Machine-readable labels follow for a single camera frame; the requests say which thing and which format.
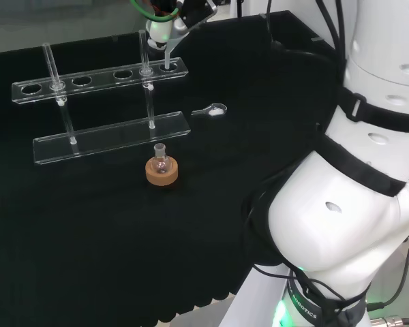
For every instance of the clear glass weighing funnel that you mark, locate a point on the clear glass weighing funnel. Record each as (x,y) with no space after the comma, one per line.
(215,109)

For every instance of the clear plastic funnel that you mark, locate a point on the clear plastic funnel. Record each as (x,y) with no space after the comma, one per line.
(180,32)

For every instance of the clear acrylic funnel stand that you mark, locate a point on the clear acrylic funnel stand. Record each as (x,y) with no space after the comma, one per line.
(112,136)

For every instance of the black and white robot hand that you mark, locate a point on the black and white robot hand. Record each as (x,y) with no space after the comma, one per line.
(158,32)

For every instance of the black bench cloth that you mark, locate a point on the black bench cloth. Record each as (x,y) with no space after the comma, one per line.
(88,238)

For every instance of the small glass round-bottom flask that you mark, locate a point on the small glass round-bottom flask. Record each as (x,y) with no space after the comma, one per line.
(161,163)

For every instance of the grey and black wrist camera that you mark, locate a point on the grey and black wrist camera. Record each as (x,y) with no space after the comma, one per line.
(199,12)

